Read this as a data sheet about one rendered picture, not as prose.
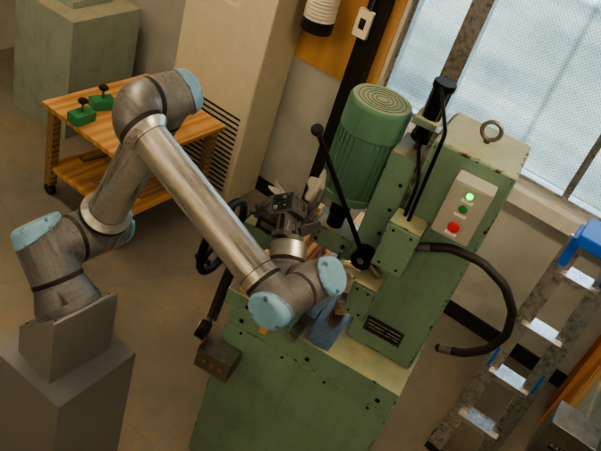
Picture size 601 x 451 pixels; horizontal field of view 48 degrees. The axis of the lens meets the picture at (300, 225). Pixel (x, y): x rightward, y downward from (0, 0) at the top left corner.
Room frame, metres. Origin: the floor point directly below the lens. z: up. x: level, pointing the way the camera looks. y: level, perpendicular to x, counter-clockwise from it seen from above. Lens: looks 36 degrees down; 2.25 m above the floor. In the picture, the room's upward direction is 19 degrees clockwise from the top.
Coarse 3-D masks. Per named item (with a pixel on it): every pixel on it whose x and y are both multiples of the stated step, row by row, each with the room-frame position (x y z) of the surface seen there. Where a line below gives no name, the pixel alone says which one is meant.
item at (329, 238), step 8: (344, 224) 1.70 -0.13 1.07; (320, 232) 1.65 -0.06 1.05; (328, 232) 1.64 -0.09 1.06; (336, 232) 1.65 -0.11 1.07; (344, 232) 1.66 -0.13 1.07; (312, 240) 1.65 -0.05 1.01; (320, 240) 1.65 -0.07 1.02; (328, 240) 1.64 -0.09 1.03; (336, 240) 1.64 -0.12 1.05; (344, 240) 1.63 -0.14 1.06; (352, 240) 1.64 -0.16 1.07; (328, 248) 1.64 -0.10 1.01; (336, 248) 1.63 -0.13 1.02; (344, 256) 1.63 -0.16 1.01
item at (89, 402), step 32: (0, 352) 1.23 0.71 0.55; (128, 352) 1.39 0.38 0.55; (0, 384) 1.22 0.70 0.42; (32, 384) 1.17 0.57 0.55; (64, 384) 1.20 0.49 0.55; (96, 384) 1.25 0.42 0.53; (128, 384) 1.39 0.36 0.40; (0, 416) 1.22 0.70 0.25; (32, 416) 1.16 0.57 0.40; (64, 416) 1.15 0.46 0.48; (96, 416) 1.27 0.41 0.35; (0, 448) 1.22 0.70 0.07; (32, 448) 1.16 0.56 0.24; (64, 448) 1.16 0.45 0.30; (96, 448) 1.29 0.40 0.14
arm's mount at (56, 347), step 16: (96, 304) 1.31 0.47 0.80; (112, 304) 1.36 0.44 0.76; (32, 320) 1.28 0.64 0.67; (64, 320) 1.22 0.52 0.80; (80, 320) 1.26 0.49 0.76; (96, 320) 1.31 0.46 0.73; (112, 320) 1.37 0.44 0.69; (32, 336) 1.23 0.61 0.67; (48, 336) 1.19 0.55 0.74; (64, 336) 1.22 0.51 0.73; (80, 336) 1.27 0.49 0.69; (96, 336) 1.32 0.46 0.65; (32, 352) 1.22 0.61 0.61; (48, 352) 1.19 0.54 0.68; (64, 352) 1.22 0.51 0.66; (80, 352) 1.28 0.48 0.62; (96, 352) 1.33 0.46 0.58; (48, 368) 1.19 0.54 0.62; (64, 368) 1.23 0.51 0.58
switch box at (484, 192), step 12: (456, 180) 1.44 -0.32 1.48; (468, 180) 1.46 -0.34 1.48; (480, 180) 1.48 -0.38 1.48; (456, 192) 1.44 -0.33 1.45; (480, 192) 1.43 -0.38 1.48; (492, 192) 1.44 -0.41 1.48; (444, 204) 1.44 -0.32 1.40; (456, 204) 1.44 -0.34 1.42; (468, 204) 1.43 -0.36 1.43; (480, 204) 1.42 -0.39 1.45; (444, 216) 1.44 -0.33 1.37; (456, 216) 1.43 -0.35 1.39; (468, 216) 1.43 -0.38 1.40; (480, 216) 1.42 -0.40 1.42; (432, 228) 1.44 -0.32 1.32; (444, 228) 1.44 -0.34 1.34; (468, 228) 1.42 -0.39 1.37; (456, 240) 1.43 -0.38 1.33; (468, 240) 1.42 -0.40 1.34
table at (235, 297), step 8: (328, 208) 2.00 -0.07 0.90; (312, 216) 1.92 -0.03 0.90; (320, 216) 1.94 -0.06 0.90; (232, 288) 1.45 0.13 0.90; (232, 296) 1.44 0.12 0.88; (240, 296) 1.43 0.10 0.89; (248, 296) 1.44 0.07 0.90; (232, 304) 1.44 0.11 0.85; (240, 304) 1.43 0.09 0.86; (248, 312) 1.42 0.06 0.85; (296, 320) 1.46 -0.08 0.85; (288, 328) 1.40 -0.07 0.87
